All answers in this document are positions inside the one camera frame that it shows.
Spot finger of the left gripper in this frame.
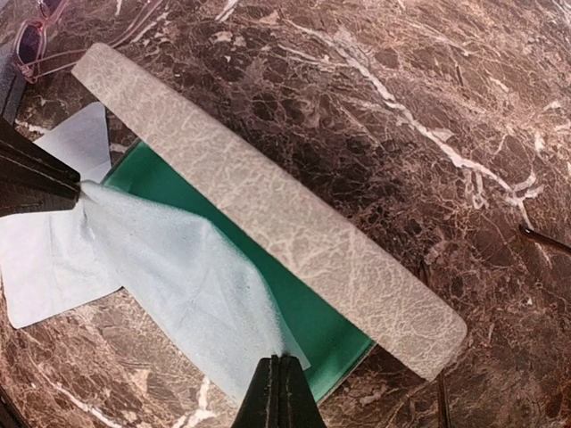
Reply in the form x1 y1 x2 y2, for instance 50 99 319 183
1 119 80 217

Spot dark grey glasses case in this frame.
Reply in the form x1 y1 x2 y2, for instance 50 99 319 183
1 45 27 125

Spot blue cleaning cloth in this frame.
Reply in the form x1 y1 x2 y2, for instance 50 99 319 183
36 102 112 183
0 180 313 405

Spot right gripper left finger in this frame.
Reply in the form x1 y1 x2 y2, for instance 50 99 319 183
234 356 279 428

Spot light grey glasses case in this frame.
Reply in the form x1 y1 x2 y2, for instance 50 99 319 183
72 44 467 399

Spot brown sunglasses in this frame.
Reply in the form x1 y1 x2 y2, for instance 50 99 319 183
424 217 570 427
11 0 166 86

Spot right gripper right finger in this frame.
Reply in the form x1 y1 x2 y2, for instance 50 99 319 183
278 356 326 428

